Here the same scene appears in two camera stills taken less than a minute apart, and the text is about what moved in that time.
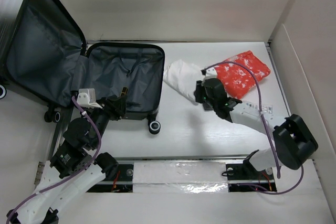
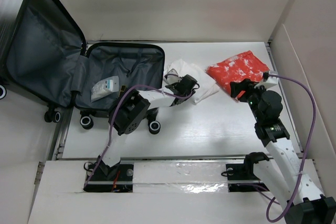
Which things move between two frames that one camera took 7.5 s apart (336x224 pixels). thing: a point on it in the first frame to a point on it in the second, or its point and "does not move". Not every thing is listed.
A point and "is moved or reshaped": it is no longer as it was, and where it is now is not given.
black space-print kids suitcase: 43,54 does not move
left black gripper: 114,105 to 175,84
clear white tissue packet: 268,109 is moved or reshaped
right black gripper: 197,93 to 245,85
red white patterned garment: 241,73 does not move
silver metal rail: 186,181 does not move
